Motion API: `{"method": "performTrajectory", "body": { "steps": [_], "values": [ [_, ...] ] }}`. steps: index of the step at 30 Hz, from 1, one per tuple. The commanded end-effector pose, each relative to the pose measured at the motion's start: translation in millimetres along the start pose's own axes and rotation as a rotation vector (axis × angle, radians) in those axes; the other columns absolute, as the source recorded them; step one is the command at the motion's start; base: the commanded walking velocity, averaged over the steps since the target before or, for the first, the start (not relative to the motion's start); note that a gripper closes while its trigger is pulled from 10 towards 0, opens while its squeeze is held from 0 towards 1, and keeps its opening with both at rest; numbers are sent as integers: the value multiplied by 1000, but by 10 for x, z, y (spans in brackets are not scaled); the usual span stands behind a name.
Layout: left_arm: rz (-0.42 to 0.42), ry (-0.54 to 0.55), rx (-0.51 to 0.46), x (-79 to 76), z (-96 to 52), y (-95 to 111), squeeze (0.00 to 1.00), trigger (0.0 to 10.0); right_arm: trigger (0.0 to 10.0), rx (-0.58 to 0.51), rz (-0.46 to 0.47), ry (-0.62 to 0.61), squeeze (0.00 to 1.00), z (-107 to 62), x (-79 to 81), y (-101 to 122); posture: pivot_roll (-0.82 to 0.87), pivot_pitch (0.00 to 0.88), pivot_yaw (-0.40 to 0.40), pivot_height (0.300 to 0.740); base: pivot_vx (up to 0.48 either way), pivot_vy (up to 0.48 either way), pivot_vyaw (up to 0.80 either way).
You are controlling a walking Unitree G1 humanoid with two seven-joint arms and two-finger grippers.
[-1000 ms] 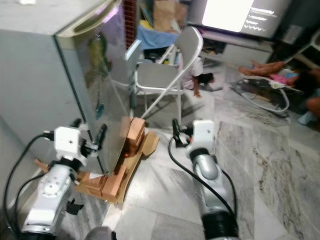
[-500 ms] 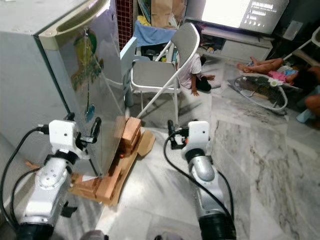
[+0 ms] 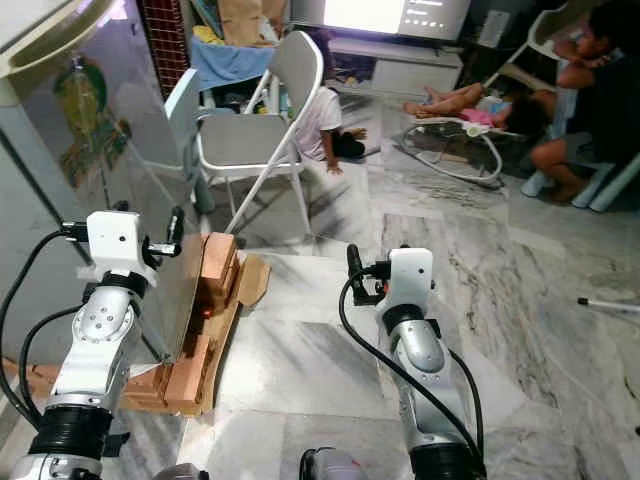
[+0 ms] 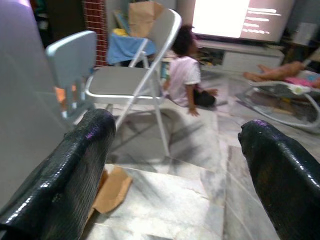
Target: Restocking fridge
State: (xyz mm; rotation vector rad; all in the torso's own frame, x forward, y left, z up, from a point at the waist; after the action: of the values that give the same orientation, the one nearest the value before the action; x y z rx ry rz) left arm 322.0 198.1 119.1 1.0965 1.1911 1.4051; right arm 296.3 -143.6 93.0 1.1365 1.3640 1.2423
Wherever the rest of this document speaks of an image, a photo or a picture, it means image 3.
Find silver fridge door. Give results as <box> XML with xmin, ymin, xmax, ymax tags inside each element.
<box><xmin>5</xmin><ymin>0</ymin><xmax>213</xmax><ymax>363</ymax></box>

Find grey fridge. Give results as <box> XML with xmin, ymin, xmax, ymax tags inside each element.
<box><xmin>0</xmin><ymin>0</ymin><xmax>106</xmax><ymax>353</ymax></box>

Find stacked wooden blocks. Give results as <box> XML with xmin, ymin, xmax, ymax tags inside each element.
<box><xmin>130</xmin><ymin>231</ymin><xmax>243</xmax><ymax>417</ymax></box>

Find brown cardboard sheet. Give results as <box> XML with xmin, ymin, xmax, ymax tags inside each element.
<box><xmin>198</xmin><ymin>254</ymin><xmax>272</xmax><ymax>413</ymax></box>

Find green yellow door sticker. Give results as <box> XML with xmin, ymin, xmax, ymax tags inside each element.
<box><xmin>54</xmin><ymin>59</ymin><xmax>134</xmax><ymax>192</ymax></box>

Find grey folding chair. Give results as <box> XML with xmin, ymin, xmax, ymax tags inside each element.
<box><xmin>194</xmin><ymin>29</ymin><xmax>327</xmax><ymax>238</ymax></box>

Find white baby bouncer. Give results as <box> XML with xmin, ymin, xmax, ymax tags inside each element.
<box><xmin>399</xmin><ymin>113</ymin><xmax>508</xmax><ymax>188</ymax></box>

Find child in pale shirt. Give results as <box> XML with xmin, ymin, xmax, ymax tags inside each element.
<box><xmin>298</xmin><ymin>84</ymin><xmax>370</xmax><ymax>178</ymax></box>

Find red brick pillar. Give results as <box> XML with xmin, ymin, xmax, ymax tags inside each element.
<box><xmin>139</xmin><ymin>0</ymin><xmax>192</xmax><ymax>102</ymax></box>

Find blue cloth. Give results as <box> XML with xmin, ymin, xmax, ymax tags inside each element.
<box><xmin>189</xmin><ymin>34</ymin><xmax>277</xmax><ymax>93</ymax></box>

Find robot right leg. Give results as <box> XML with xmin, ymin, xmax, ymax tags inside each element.
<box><xmin>297</xmin><ymin>446</ymin><xmax>372</xmax><ymax>480</ymax></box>

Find robot leg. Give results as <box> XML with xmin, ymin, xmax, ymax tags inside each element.
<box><xmin>297</xmin><ymin>446</ymin><xmax>372</xmax><ymax>480</ymax></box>
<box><xmin>154</xmin><ymin>462</ymin><xmax>212</xmax><ymax>480</ymax></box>

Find lying baby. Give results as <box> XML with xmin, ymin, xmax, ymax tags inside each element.
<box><xmin>402</xmin><ymin>81</ymin><xmax>553</xmax><ymax>138</ymax></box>

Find white television stand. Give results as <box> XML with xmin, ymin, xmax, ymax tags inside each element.
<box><xmin>328</xmin><ymin>38</ymin><xmax>463</xmax><ymax>98</ymax></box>

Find brown paper bag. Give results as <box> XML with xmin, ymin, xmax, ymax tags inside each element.
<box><xmin>217</xmin><ymin>0</ymin><xmax>292</xmax><ymax>47</ymax></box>

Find robot left leg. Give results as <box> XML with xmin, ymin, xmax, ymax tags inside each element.
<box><xmin>154</xmin><ymin>462</ymin><xmax>212</xmax><ymax>480</ymax></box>

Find white stick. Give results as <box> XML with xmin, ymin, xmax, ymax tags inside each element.
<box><xmin>577</xmin><ymin>295</ymin><xmax>640</xmax><ymax>314</ymax></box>

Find pale blue plastic stool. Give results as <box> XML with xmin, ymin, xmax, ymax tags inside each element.
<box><xmin>568</xmin><ymin>158</ymin><xmax>640</xmax><ymax>213</ymax></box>

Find television screen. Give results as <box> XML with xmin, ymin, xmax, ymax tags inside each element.
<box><xmin>318</xmin><ymin>0</ymin><xmax>473</xmax><ymax>42</ymax></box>

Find person in dark shirt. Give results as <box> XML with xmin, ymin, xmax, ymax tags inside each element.
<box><xmin>529</xmin><ymin>0</ymin><xmax>640</xmax><ymax>207</ymax></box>

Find white plastic chair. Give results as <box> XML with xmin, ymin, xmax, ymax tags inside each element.
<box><xmin>484</xmin><ymin>4</ymin><xmax>577</xmax><ymax>92</ymax></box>

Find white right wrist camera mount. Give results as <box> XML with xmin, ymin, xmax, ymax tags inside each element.
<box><xmin>387</xmin><ymin>247</ymin><xmax>434</xmax><ymax>313</ymax></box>

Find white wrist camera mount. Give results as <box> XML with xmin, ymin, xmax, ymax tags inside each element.
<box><xmin>387</xmin><ymin>247</ymin><xmax>434</xmax><ymax>313</ymax></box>
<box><xmin>86</xmin><ymin>210</ymin><xmax>146</xmax><ymax>288</ymax></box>

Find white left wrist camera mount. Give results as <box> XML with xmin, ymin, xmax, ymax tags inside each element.
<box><xmin>86</xmin><ymin>210</ymin><xmax>146</xmax><ymax>288</ymax></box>

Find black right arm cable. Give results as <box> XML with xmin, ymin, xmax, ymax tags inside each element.
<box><xmin>337</xmin><ymin>268</ymin><xmax>487</xmax><ymax>473</ymax></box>

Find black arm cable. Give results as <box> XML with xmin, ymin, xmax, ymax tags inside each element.
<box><xmin>0</xmin><ymin>227</ymin><xmax>92</xmax><ymax>433</ymax></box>
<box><xmin>17</xmin><ymin>334</ymin><xmax>82</xmax><ymax>423</ymax></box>
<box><xmin>337</xmin><ymin>268</ymin><xmax>487</xmax><ymax>473</ymax></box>

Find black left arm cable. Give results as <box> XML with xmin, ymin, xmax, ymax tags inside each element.
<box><xmin>17</xmin><ymin>334</ymin><xmax>82</xmax><ymax>423</ymax></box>
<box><xmin>0</xmin><ymin>227</ymin><xmax>92</xmax><ymax>433</ymax></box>

